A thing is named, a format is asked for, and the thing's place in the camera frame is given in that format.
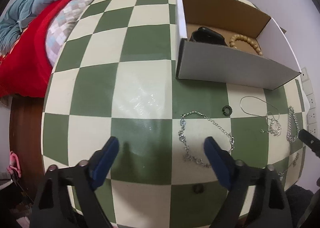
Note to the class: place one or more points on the bed with red sheet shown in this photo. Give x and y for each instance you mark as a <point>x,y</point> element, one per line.
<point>26,69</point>

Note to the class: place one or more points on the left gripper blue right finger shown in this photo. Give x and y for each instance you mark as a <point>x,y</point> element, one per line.
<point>221,162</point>

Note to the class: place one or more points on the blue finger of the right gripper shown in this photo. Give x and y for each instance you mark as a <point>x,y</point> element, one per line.
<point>311,141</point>

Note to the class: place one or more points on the pink hanger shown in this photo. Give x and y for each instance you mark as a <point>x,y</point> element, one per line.
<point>14,164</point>

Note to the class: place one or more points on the black smart band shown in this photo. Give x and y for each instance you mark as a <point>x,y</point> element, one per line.
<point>207,35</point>

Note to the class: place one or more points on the green white checkered table cover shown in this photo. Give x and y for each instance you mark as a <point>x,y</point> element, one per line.
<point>115,77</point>

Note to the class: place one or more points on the white power strip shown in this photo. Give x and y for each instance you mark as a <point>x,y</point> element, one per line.
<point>309,103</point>

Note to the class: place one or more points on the white cardboard box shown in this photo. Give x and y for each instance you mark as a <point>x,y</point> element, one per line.
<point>231,41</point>

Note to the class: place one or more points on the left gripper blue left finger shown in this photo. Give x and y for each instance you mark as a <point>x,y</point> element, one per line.
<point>101,162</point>

